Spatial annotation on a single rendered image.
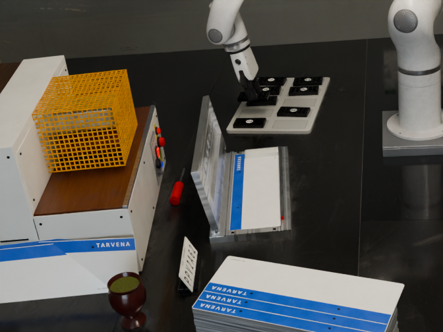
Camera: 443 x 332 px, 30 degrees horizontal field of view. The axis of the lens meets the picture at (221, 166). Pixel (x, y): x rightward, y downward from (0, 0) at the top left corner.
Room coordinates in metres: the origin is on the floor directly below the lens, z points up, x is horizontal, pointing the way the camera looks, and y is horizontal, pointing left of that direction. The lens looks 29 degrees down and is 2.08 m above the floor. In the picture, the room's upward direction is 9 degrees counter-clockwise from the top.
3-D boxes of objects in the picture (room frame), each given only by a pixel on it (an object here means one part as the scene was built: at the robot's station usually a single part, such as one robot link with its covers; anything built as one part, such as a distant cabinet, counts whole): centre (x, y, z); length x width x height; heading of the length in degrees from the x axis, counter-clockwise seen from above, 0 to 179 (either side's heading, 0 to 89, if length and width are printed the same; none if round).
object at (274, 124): (2.48, -0.22, 0.91); 0.40 x 0.27 x 0.01; 160
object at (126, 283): (1.48, 0.25, 0.96); 0.09 x 0.09 x 0.11
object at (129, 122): (1.95, 0.32, 1.19); 0.23 x 0.20 x 0.17; 173
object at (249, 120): (2.35, -0.11, 0.92); 0.10 x 0.05 x 0.01; 71
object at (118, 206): (2.05, 0.38, 1.09); 0.75 x 0.40 x 0.38; 173
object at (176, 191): (2.03, 0.13, 0.91); 0.18 x 0.03 x 0.03; 169
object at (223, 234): (1.94, -0.07, 0.92); 0.44 x 0.21 x 0.04; 173
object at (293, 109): (2.38, -0.25, 0.92); 0.10 x 0.05 x 0.01; 66
